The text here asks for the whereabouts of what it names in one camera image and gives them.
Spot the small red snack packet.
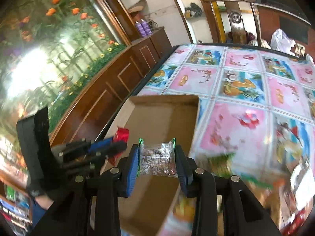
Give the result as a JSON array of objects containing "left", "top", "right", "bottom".
[{"left": 108, "top": 127, "right": 130, "bottom": 166}]

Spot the fruit pattern tablecloth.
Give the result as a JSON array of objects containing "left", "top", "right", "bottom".
[{"left": 134, "top": 44, "right": 314, "bottom": 235}]

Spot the blue sleeve forearm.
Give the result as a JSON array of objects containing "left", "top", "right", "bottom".
[{"left": 32, "top": 199, "right": 47, "bottom": 228}]

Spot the brown cardboard box tray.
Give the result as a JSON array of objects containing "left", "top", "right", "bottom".
[{"left": 107, "top": 95, "right": 199, "bottom": 235}]

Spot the wooden sideboard cabinet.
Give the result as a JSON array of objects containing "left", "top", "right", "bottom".
[{"left": 50, "top": 27, "right": 172, "bottom": 146}]

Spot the clear green-edged snack packet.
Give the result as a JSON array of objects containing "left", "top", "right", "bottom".
[{"left": 138, "top": 138, "right": 177, "bottom": 177}]

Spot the person's left hand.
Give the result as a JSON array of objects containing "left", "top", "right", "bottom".
[{"left": 35, "top": 195, "right": 54, "bottom": 210}]

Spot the white plastic bag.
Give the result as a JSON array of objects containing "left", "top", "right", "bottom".
[{"left": 270, "top": 28, "right": 296, "bottom": 56}]

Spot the purple bottle pair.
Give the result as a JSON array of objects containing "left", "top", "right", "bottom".
[{"left": 135, "top": 19, "right": 152, "bottom": 37}]

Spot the wooden chair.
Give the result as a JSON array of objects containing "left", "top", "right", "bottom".
[{"left": 202, "top": 0, "right": 261, "bottom": 47}]

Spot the flower mural panel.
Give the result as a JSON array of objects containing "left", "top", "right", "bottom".
[{"left": 1, "top": 0, "right": 125, "bottom": 181}]

